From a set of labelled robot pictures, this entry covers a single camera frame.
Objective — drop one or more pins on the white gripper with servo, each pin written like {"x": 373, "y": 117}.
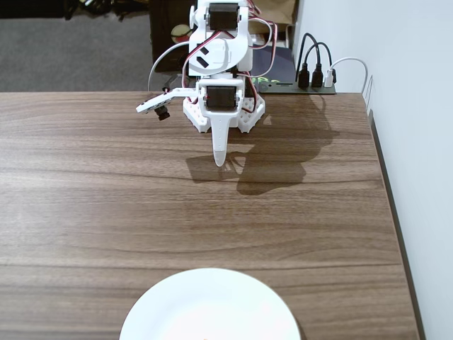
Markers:
{"x": 221, "y": 98}

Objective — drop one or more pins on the black cabinet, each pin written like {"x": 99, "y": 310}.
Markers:
{"x": 163, "y": 21}

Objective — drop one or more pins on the brown paper bag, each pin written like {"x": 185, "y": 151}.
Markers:
{"x": 276, "y": 14}

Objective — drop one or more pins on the yellow red ball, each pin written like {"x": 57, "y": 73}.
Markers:
{"x": 178, "y": 33}

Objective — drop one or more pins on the wrist camera on white mount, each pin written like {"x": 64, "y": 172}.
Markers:
{"x": 155, "y": 101}

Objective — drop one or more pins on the dark mat with green print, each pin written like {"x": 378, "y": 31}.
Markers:
{"x": 279, "y": 63}

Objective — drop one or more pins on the white round plate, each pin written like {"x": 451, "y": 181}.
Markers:
{"x": 212, "y": 308}

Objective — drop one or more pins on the black usb hub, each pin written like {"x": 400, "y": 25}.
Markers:
{"x": 283, "y": 89}

